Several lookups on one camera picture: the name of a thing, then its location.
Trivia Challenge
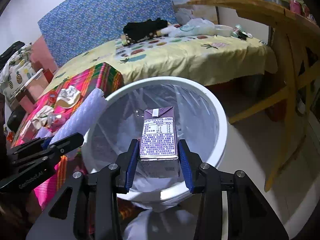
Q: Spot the white paper bag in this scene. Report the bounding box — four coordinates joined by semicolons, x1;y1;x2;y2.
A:
31;105;54;130

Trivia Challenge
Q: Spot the yellow pineapple bed sheet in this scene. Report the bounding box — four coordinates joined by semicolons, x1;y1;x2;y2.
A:
46;35;278;90

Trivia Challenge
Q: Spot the pink plaid tablecloth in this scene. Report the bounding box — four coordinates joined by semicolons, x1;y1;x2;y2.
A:
11;62;124;210

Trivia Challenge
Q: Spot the white round trash bin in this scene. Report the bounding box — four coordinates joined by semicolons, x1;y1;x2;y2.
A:
82;76;227;208

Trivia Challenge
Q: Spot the blue floral headboard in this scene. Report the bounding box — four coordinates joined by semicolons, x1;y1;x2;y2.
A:
38;0;176;67

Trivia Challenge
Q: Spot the white plastic bag on bed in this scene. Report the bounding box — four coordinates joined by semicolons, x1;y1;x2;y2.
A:
168;18;233;37

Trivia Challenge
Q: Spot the clear jelly cup red content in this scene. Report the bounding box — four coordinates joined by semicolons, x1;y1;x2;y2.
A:
48;113;66;128

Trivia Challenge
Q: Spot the purple drink carton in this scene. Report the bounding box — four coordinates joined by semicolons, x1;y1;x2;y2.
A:
139;106;180;178

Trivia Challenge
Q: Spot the wooden chair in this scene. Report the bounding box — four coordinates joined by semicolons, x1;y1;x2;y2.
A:
191;0;319;191

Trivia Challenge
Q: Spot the red round foil lid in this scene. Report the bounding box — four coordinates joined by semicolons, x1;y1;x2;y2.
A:
48;90;57;103

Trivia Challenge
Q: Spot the black suitcase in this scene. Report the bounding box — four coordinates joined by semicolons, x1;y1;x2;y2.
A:
7;108;26;133

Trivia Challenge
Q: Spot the small green can on bed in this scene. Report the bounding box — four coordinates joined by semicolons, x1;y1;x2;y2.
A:
231;24;253;41

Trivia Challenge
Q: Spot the black clothing on bed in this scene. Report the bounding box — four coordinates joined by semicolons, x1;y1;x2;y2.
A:
123;18;168;41

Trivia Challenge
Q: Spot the red strawberry milk carton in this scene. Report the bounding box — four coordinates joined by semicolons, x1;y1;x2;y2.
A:
20;120;35;141

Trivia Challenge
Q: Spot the white foam net sleeve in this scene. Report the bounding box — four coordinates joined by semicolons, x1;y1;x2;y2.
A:
50;88;107;144
35;127;53;139

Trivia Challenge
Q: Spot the pink storage box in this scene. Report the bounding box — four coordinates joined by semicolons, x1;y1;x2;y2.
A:
24;68;49;101

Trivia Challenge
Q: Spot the patterned crushed paper cup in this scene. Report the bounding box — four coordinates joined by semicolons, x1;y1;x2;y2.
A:
56;85;81;109

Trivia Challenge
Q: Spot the pineapple print bedding pile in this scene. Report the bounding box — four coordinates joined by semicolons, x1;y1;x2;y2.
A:
1;43;36;100

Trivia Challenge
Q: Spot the black bag on pile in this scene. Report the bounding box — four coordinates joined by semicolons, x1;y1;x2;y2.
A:
0;41;25;68

